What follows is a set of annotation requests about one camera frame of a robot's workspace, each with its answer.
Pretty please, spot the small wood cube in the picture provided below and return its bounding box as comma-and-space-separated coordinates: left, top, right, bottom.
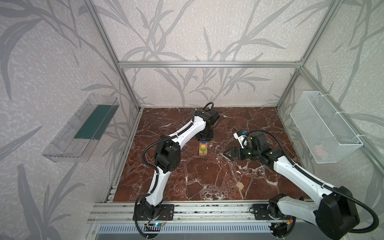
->
236, 182, 244, 191

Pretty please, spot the wide striped wood block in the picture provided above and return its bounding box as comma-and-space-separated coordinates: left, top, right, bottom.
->
199, 143, 207, 156

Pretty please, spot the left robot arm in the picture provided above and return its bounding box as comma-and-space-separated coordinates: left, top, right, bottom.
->
136, 102, 220, 216

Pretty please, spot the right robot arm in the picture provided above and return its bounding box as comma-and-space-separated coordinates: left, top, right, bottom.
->
223, 130, 380, 240

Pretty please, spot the pink object in basket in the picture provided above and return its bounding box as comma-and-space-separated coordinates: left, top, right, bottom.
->
314, 145, 328, 158

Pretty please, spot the clear plastic bin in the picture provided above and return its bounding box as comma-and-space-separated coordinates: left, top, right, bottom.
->
42, 94, 120, 163

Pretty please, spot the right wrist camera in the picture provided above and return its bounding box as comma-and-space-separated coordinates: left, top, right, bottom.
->
234, 131, 249, 149

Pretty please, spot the aluminium frame crossbar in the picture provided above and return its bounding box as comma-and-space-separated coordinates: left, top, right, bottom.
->
118, 61, 301, 69

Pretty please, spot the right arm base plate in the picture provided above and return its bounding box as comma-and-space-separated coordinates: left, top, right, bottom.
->
249, 204, 292, 222

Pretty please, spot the white wire basket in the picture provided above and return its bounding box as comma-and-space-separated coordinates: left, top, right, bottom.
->
291, 91, 364, 164

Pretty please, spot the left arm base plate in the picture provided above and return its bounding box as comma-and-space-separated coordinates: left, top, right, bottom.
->
133, 204, 175, 221

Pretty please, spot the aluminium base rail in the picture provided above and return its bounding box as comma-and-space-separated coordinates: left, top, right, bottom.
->
86, 200, 340, 224

